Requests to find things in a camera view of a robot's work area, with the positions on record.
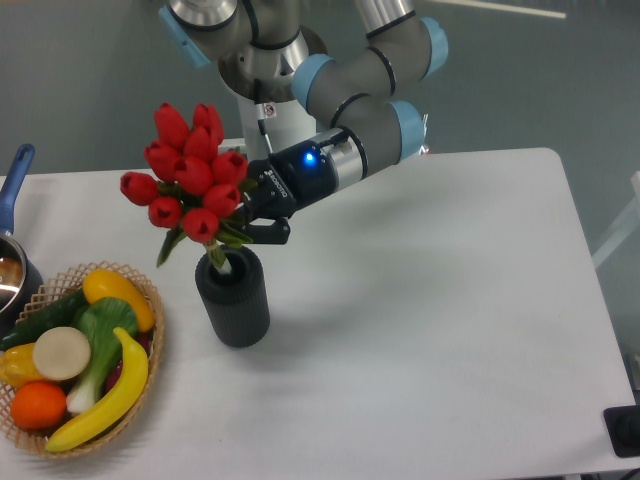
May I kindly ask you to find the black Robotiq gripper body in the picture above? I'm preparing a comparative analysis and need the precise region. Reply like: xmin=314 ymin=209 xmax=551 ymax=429
xmin=246 ymin=140 xmax=338 ymax=220

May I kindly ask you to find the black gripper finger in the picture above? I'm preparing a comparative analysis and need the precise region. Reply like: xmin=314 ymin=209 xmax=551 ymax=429
xmin=234 ymin=212 xmax=291 ymax=245

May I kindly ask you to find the red tulip bouquet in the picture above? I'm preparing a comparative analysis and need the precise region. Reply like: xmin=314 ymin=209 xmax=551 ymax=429
xmin=120 ymin=103 xmax=255 ymax=275

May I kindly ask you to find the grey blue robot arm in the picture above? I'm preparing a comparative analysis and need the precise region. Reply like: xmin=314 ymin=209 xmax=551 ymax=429
xmin=159 ymin=1 xmax=448 ymax=244

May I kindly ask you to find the dark grey ribbed vase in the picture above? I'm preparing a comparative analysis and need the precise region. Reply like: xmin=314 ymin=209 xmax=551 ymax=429
xmin=195 ymin=247 xmax=270 ymax=348

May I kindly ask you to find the right table clamp bolt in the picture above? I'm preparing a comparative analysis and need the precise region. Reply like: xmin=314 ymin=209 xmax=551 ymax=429
xmin=419 ymin=114 xmax=430 ymax=155

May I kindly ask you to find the yellow squash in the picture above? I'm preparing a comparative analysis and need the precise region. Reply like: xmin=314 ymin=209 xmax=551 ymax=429
xmin=82 ymin=268 xmax=155 ymax=333

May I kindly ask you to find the yellow banana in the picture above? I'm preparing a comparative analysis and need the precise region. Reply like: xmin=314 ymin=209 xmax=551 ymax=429
xmin=45 ymin=327 xmax=149 ymax=453

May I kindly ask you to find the green bok choy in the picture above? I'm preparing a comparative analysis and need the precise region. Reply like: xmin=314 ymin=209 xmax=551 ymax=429
xmin=67 ymin=297 xmax=138 ymax=416

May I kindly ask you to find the green cucumber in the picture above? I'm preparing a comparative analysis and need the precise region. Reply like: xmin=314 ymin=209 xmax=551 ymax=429
xmin=1 ymin=289 xmax=88 ymax=351

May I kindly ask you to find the woven wicker basket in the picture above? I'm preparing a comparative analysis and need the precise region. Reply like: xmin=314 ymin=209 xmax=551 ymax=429
xmin=1 ymin=261 xmax=165 ymax=459

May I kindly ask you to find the beige round slice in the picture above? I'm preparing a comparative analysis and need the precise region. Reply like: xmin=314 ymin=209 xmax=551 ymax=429
xmin=32 ymin=327 xmax=91 ymax=381

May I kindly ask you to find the yellow bell pepper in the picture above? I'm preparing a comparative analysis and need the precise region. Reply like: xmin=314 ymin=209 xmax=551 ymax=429
xmin=1 ymin=343 xmax=45 ymax=388

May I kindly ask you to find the orange fruit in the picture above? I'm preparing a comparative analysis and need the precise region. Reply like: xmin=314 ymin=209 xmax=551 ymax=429
xmin=10 ymin=381 xmax=66 ymax=430

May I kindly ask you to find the black device at table edge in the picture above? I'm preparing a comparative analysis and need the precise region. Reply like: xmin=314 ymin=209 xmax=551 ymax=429
xmin=603 ymin=405 xmax=639 ymax=458

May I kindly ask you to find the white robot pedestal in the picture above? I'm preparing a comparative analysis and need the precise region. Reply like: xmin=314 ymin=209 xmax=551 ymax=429
xmin=219 ymin=24 xmax=331 ymax=164

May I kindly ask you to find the white table clamp bracket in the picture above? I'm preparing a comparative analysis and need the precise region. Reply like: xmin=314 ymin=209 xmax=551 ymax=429
xmin=219 ymin=138 xmax=246 ymax=154

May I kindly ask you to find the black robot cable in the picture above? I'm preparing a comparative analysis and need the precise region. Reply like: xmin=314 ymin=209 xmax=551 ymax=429
xmin=252 ymin=78 xmax=278 ymax=164

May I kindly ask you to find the blue handled saucepan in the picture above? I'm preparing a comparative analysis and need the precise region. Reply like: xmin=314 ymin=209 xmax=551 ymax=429
xmin=1 ymin=144 xmax=43 ymax=336

